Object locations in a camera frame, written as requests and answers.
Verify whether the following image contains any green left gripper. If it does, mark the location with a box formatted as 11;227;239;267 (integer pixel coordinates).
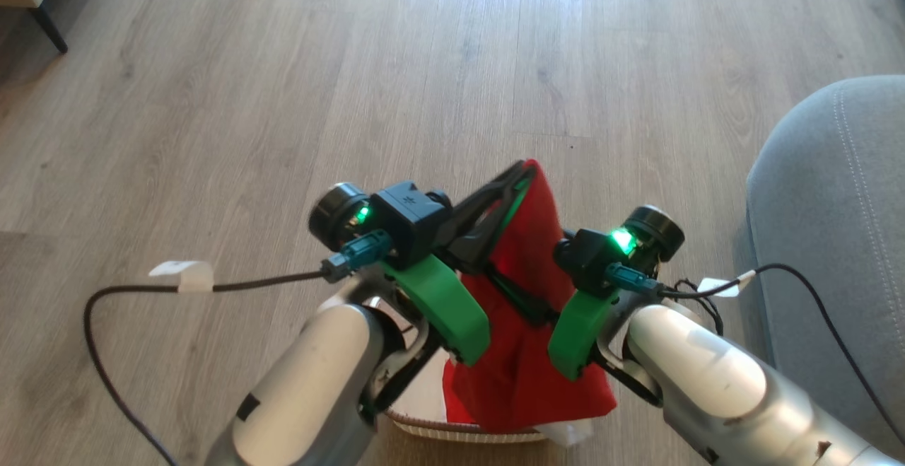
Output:
382;161;536;366

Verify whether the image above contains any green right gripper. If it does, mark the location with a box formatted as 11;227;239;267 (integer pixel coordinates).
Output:
488;268;620;380

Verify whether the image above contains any red clothing item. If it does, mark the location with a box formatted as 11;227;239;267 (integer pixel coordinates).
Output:
443;159;617;434

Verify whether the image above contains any cream plastic laundry basket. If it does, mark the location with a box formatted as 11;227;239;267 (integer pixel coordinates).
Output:
375;296;593;447

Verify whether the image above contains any white tape tag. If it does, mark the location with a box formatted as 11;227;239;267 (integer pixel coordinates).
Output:
696;270;757;298
150;260;214;294

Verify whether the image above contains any grey fabric sofa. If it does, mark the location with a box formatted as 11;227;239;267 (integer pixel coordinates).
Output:
746;75;905;460

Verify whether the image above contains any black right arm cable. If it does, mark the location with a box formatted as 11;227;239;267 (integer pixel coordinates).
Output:
607;262;905;445

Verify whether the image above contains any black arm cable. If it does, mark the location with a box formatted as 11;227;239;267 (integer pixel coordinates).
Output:
83;231;394;466
607;262;905;445

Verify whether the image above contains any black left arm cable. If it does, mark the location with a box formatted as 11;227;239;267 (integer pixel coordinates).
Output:
83;231;394;466

